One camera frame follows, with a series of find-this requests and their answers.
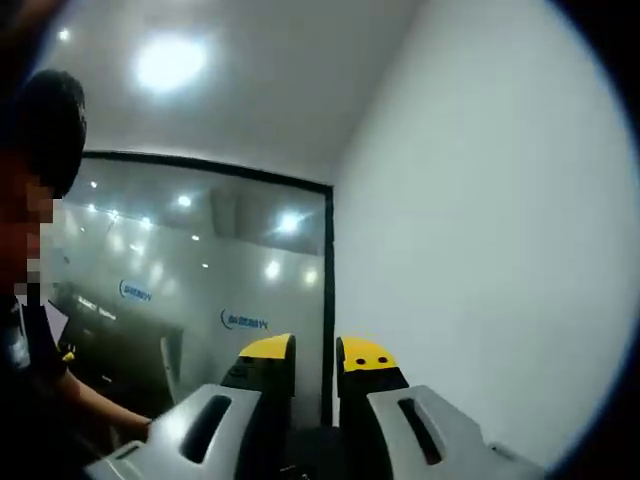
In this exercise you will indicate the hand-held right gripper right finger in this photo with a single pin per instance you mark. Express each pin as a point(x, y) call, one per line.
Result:
point(462, 440)

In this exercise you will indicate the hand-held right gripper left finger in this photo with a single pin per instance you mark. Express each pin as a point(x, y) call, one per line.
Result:
point(155, 445)

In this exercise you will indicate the person's head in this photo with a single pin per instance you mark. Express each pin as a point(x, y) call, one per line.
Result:
point(50, 120)

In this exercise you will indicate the round ceiling light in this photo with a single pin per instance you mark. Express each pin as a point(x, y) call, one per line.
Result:
point(170, 65)

